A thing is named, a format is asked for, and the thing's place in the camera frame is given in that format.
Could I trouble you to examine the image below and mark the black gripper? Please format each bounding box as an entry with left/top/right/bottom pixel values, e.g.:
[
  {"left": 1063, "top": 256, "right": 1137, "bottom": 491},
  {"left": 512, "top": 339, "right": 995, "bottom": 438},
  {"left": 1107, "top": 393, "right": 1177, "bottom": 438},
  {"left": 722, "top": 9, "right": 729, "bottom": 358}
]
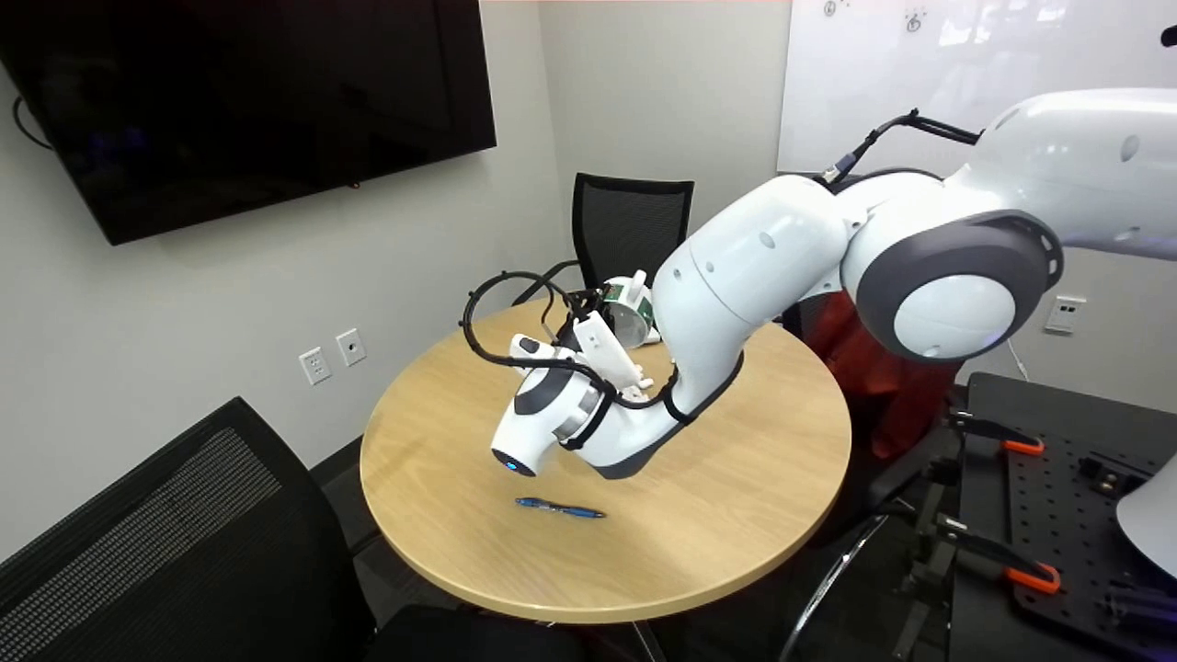
[{"left": 574, "top": 310, "right": 644, "bottom": 381}]

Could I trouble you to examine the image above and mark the blue pen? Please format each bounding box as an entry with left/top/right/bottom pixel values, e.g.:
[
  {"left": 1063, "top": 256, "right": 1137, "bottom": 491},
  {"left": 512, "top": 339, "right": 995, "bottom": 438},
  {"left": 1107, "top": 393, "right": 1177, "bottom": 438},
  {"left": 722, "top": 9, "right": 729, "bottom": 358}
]
[{"left": 514, "top": 497, "right": 607, "bottom": 523}]

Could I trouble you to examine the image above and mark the white green mug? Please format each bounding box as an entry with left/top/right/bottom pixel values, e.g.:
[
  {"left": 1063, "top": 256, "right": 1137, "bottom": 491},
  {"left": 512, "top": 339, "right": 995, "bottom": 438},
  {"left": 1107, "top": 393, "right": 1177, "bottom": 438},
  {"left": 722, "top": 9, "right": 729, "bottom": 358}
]
[{"left": 601, "top": 268, "right": 659, "bottom": 349}]

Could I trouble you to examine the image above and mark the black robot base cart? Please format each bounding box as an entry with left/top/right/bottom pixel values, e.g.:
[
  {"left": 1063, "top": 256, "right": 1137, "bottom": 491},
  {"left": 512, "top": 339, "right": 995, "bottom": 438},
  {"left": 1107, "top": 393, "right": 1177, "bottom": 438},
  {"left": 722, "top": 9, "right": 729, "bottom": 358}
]
[{"left": 938, "top": 371, "right": 1177, "bottom": 662}]

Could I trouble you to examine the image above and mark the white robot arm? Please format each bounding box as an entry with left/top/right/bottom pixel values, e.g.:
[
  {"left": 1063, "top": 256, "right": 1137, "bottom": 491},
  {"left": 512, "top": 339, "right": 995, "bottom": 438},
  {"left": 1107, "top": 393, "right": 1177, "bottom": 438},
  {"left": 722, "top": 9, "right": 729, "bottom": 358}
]
[{"left": 488, "top": 87, "right": 1177, "bottom": 476}]

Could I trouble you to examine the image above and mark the black mesh office chair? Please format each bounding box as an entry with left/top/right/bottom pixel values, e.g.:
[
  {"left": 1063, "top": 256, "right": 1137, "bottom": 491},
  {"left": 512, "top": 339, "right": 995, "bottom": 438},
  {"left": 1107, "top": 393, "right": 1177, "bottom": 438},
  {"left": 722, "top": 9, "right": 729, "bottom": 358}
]
[{"left": 569, "top": 174, "right": 697, "bottom": 291}]

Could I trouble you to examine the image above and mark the round wooden table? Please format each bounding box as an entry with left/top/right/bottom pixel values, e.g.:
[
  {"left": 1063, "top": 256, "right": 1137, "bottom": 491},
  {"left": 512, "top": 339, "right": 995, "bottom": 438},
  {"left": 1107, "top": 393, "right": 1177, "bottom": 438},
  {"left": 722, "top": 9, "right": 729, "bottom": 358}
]
[{"left": 362, "top": 301, "right": 852, "bottom": 626}]

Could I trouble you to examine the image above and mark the red jacket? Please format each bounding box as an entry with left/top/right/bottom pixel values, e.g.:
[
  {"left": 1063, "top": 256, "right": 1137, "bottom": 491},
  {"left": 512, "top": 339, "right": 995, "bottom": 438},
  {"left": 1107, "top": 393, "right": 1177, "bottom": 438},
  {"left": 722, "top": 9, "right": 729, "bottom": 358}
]
[{"left": 802, "top": 293, "right": 959, "bottom": 463}]

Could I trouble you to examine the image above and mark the black near office chair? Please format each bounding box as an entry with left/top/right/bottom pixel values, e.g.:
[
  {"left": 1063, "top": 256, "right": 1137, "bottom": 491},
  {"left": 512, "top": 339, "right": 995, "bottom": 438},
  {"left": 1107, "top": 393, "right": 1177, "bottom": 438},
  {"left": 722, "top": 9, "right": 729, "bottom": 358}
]
[{"left": 0, "top": 398, "right": 371, "bottom": 662}]

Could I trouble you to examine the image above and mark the white wall outlet plate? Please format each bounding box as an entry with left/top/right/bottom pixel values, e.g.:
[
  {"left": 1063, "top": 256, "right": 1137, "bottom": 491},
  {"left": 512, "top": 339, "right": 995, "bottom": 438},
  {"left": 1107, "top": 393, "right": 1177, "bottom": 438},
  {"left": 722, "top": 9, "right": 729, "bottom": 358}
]
[{"left": 334, "top": 326, "right": 367, "bottom": 366}]

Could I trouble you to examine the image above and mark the white wall data plate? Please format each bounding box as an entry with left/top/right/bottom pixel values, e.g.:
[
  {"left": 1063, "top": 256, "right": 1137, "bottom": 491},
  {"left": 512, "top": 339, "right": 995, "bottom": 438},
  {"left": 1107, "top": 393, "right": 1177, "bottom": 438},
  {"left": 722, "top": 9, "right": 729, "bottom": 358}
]
[{"left": 297, "top": 346, "right": 330, "bottom": 385}]

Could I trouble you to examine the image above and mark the wall whiteboard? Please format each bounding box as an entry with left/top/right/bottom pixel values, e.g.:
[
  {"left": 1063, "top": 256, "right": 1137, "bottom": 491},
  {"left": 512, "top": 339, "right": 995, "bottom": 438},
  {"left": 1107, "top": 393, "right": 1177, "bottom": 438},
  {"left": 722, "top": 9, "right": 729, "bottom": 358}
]
[{"left": 776, "top": 0, "right": 1177, "bottom": 174}]

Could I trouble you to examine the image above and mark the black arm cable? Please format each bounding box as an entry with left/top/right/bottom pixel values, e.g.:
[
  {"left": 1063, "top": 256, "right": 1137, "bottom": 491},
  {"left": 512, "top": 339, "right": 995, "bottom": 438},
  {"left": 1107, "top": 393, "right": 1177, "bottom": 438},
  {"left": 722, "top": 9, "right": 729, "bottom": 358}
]
[{"left": 460, "top": 107, "right": 986, "bottom": 416}]

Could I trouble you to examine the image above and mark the orange handled clamp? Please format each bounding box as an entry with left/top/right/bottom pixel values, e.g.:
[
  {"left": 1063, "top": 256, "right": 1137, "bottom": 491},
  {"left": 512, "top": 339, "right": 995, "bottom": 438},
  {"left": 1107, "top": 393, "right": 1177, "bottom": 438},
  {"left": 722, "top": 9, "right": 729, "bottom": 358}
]
[
  {"left": 936, "top": 516, "right": 1063, "bottom": 594},
  {"left": 951, "top": 411, "right": 1050, "bottom": 458}
]

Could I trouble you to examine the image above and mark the white outlet right wall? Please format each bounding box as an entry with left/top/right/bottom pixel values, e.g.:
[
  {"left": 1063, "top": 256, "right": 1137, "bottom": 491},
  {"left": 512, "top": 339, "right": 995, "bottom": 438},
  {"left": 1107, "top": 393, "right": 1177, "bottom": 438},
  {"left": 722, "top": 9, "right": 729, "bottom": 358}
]
[{"left": 1044, "top": 293, "right": 1087, "bottom": 333}]

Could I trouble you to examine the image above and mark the black wall television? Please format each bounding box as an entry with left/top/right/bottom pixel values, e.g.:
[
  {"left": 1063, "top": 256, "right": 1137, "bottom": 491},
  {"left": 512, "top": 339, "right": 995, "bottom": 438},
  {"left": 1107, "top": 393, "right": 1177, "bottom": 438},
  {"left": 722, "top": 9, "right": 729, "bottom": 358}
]
[{"left": 0, "top": 0, "right": 496, "bottom": 241}]

